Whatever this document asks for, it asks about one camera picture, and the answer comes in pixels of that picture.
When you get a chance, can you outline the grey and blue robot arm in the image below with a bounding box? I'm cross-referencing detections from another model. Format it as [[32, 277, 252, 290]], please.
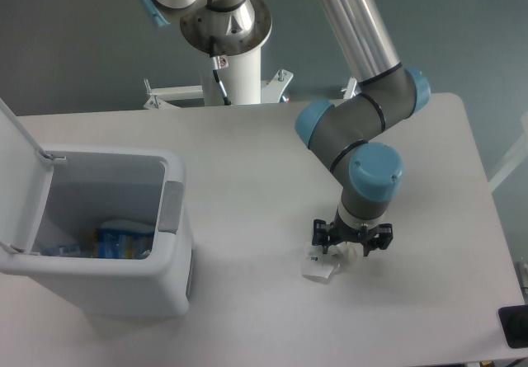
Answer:
[[141, 0, 431, 253]]

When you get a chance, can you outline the white plastic trash can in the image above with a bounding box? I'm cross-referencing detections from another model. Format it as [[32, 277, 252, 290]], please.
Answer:
[[1, 144, 194, 318]]

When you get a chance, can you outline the black device at table edge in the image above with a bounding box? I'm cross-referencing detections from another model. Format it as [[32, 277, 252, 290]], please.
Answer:
[[498, 304, 527, 349]]

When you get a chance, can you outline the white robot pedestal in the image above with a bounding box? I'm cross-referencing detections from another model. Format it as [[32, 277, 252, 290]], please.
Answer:
[[142, 0, 295, 110]]

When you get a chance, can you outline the colourful snack bag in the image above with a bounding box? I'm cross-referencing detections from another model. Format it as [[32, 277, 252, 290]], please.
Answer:
[[90, 219, 155, 250]]

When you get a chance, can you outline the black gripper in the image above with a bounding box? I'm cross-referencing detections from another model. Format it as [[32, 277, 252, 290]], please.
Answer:
[[311, 213, 394, 256]]

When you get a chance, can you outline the clear plastic water bottle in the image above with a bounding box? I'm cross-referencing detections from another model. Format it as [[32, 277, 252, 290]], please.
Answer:
[[40, 241, 152, 260]]

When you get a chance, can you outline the white paper trash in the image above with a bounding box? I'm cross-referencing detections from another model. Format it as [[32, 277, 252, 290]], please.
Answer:
[[300, 242, 358, 283]]

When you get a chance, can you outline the white trash can lid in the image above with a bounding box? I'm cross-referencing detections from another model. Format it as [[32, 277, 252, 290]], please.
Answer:
[[1, 102, 67, 254]]

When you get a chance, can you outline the black cable on pedestal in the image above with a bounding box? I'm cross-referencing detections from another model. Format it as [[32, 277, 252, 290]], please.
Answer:
[[208, 35, 233, 106]]

